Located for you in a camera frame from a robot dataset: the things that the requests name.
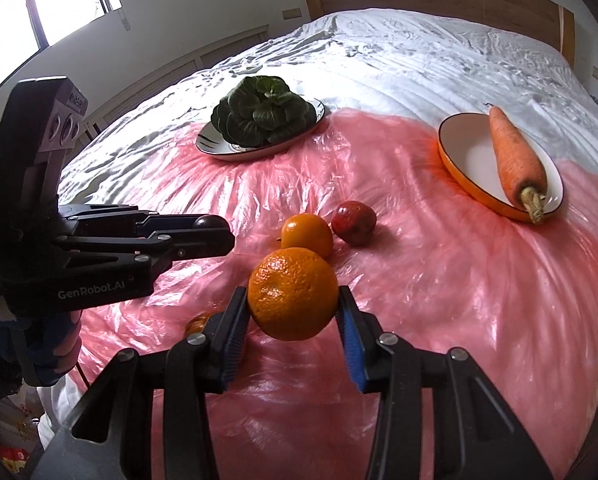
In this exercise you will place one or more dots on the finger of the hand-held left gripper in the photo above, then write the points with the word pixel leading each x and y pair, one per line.
pixel 214 242
pixel 129 217

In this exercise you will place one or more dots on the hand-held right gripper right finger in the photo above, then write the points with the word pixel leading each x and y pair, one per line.
pixel 351 345

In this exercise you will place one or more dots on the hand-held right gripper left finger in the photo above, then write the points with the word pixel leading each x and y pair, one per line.
pixel 239 340

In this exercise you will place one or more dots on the dark purple plum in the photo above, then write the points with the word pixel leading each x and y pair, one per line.
pixel 211 221

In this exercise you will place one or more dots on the orange mandarin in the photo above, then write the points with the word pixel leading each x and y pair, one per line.
pixel 199 322
pixel 306 235
pixel 291 292

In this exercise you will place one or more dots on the small red apple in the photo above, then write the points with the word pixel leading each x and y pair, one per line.
pixel 354 222

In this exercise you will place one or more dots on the person's left hand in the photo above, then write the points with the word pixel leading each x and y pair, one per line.
pixel 54 340

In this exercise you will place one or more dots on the patterned oval plate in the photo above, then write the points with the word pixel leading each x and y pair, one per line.
pixel 219 147

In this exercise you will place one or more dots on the pink plastic sheet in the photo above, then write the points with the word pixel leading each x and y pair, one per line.
pixel 454 285

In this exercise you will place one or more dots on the green bok choy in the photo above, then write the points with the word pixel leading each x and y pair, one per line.
pixel 264 110

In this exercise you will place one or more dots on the printed plastic bag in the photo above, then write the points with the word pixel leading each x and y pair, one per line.
pixel 14 460

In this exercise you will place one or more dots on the window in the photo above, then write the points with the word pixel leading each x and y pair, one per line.
pixel 9 35

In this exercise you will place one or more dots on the orange rimmed white plate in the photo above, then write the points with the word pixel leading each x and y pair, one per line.
pixel 471 160

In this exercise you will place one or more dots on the orange carrot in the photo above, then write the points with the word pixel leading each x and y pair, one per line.
pixel 516 155

